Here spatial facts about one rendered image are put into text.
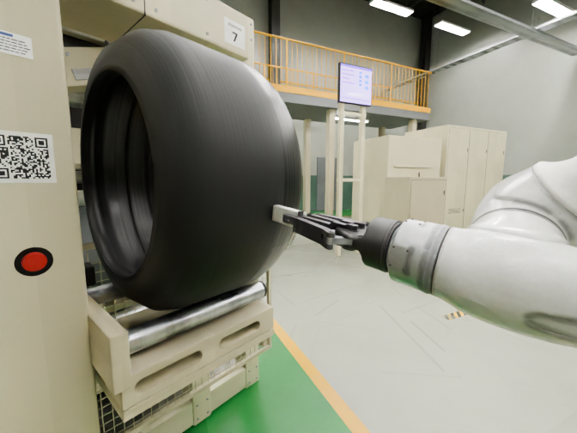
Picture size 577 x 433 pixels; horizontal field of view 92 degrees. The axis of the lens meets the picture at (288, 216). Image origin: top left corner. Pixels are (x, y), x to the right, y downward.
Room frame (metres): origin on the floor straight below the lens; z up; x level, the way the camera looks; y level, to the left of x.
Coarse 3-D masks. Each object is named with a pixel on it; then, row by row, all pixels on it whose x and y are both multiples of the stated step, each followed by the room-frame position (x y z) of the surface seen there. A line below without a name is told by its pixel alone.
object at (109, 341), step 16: (96, 304) 0.51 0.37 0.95; (96, 320) 0.45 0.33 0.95; (112, 320) 0.45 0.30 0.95; (96, 336) 0.44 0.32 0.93; (112, 336) 0.40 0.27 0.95; (128, 336) 0.42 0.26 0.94; (96, 352) 0.45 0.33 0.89; (112, 352) 0.40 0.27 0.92; (128, 352) 0.42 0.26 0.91; (96, 368) 0.45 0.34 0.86; (112, 368) 0.40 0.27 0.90; (128, 368) 0.41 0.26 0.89; (112, 384) 0.40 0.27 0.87; (128, 384) 0.41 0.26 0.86
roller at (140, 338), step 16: (240, 288) 0.66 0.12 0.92; (256, 288) 0.68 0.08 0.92; (208, 304) 0.58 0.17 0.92; (224, 304) 0.60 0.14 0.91; (240, 304) 0.63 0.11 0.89; (160, 320) 0.50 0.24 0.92; (176, 320) 0.52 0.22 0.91; (192, 320) 0.54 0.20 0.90; (208, 320) 0.57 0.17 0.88; (144, 336) 0.47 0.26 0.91; (160, 336) 0.49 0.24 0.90
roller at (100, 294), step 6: (90, 288) 0.66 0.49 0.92; (96, 288) 0.67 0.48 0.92; (102, 288) 0.67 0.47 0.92; (108, 288) 0.68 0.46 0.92; (114, 288) 0.69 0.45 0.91; (90, 294) 0.65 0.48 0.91; (96, 294) 0.65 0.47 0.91; (102, 294) 0.66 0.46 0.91; (108, 294) 0.67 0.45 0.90; (114, 294) 0.68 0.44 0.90; (120, 294) 0.69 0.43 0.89; (96, 300) 0.65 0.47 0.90; (102, 300) 0.66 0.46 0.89; (108, 300) 0.68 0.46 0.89
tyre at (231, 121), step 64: (128, 64) 0.51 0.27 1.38; (192, 64) 0.48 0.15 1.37; (128, 128) 0.84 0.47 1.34; (192, 128) 0.43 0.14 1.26; (256, 128) 0.51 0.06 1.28; (128, 192) 0.86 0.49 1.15; (192, 192) 0.43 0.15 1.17; (256, 192) 0.49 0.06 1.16; (128, 256) 0.76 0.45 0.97; (192, 256) 0.45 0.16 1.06; (256, 256) 0.55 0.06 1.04
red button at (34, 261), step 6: (36, 252) 0.43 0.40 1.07; (24, 258) 0.42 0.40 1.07; (30, 258) 0.42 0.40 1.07; (36, 258) 0.42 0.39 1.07; (42, 258) 0.43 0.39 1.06; (24, 264) 0.41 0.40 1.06; (30, 264) 0.42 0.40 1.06; (36, 264) 0.42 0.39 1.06; (42, 264) 0.43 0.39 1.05; (30, 270) 0.42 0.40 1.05; (36, 270) 0.42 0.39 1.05
